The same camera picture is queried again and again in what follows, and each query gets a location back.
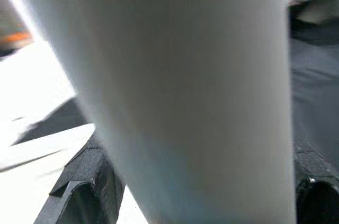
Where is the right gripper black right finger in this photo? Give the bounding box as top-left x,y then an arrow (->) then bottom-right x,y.
293,140 -> 339,224

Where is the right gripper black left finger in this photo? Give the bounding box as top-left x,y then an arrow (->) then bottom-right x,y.
33,132 -> 125,224

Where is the white plastic children table top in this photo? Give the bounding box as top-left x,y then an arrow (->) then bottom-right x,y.
0,123 -> 149,224

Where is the white plastic table leg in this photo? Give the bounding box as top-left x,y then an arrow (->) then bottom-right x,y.
5,0 -> 296,224

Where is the black tablecloth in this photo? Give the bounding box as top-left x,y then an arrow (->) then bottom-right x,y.
10,9 -> 339,161

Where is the orange lidded storage box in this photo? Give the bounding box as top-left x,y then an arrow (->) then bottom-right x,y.
0,0 -> 35,58

